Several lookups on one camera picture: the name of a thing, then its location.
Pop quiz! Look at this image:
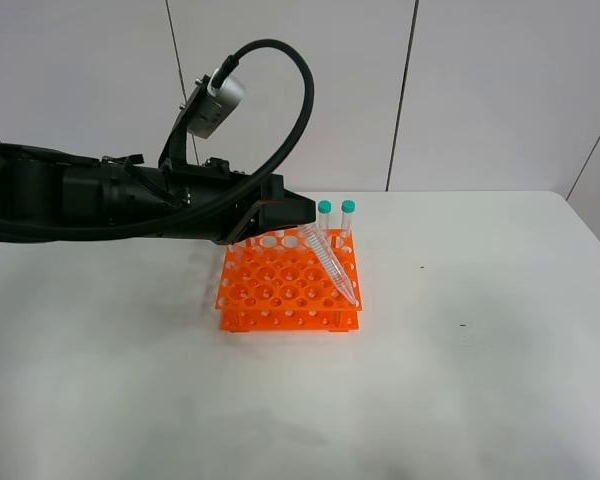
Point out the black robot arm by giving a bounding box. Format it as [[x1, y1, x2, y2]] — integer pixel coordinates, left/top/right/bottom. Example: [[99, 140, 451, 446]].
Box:
[[0, 121, 316, 245]]

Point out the orange test tube rack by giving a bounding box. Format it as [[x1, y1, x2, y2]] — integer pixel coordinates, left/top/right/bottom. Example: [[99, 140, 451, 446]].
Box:
[[215, 229, 362, 332]]

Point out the thick black cable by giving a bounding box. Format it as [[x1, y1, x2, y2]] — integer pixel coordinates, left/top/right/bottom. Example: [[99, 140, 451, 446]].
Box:
[[0, 38, 316, 245]]

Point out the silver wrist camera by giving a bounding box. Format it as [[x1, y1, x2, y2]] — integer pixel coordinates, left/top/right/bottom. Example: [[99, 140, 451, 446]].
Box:
[[176, 75, 245, 139]]

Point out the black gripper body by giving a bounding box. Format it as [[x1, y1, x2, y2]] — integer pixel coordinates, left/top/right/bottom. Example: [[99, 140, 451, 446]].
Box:
[[159, 158, 286, 244]]

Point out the row tube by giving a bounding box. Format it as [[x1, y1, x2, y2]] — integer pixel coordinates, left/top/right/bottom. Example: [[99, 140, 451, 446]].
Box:
[[340, 199, 356, 238], [317, 200, 332, 236]]

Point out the back row tube far right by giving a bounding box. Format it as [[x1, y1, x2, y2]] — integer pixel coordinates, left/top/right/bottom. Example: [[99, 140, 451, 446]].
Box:
[[340, 199, 356, 238]]

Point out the teal-capped test tube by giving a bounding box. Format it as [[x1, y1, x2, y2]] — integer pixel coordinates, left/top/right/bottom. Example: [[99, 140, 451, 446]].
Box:
[[298, 224, 358, 306]]

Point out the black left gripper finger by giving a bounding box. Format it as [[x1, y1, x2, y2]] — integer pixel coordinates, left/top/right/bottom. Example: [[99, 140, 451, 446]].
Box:
[[259, 192, 316, 233]]

